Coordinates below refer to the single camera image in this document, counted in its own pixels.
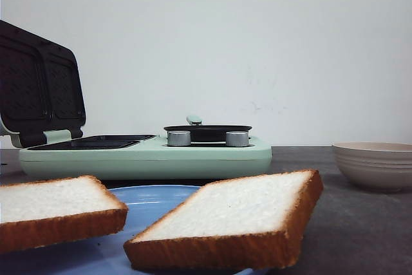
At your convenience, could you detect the white bread slice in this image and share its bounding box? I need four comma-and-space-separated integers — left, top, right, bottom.
1, 175, 128, 254
124, 169, 323, 270

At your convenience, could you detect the breakfast maker hinged lid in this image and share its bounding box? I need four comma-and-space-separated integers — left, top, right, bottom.
1, 21, 86, 148

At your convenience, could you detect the beige ribbed bowl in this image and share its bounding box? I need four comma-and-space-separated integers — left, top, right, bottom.
332, 142, 411, 191

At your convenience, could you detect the mint green breakfast maker base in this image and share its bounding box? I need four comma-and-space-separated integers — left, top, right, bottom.
19, 136, 272, 180

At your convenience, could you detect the right silver control knob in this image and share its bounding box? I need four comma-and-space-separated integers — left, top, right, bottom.
225, 131, 249, 147

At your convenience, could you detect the silver control knob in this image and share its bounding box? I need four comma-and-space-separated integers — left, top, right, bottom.
167, 130, 191, 147
225, 131, 249, 147

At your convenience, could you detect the left silver control knob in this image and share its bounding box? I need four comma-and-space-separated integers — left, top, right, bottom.
167, 130, 191, 147

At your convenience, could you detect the blue plastic plate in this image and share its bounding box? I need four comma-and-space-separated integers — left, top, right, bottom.
0, 184, 273, 275

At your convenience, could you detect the black frying pan mint handle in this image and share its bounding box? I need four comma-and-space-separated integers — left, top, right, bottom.
164, 114, 252, 142

